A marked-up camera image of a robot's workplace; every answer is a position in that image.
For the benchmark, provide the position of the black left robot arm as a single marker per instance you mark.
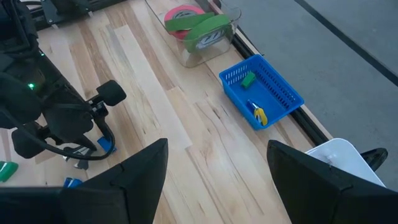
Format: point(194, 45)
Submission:
point(18, 102)

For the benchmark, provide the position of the white plastic bin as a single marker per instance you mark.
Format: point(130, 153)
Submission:
point(351, 161)

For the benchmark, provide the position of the blue mini stapler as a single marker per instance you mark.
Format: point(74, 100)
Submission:
point(107, 144)
point(251, 104)
point(73, 182)

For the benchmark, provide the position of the dark grey staple remover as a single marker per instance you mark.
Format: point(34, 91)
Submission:
point(81, 164)

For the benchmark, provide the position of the blue plastic basket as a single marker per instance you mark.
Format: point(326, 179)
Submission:
point(273, 93)

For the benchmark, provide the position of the yellow mini stapler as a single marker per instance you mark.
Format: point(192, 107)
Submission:
point(261, 116)

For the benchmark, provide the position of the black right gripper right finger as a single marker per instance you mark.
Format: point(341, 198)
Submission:
point(326, 202)

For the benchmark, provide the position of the clear plastic container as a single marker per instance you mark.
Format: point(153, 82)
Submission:
point(199, 59)

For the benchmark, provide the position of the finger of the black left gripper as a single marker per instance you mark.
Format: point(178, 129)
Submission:
point(90, 142)
point(80, 142)

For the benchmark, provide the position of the green mini stapler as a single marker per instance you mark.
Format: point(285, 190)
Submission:
point(7, 171)
point(248, 80)

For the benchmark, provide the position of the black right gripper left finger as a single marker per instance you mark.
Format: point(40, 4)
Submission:
point(109, 202)

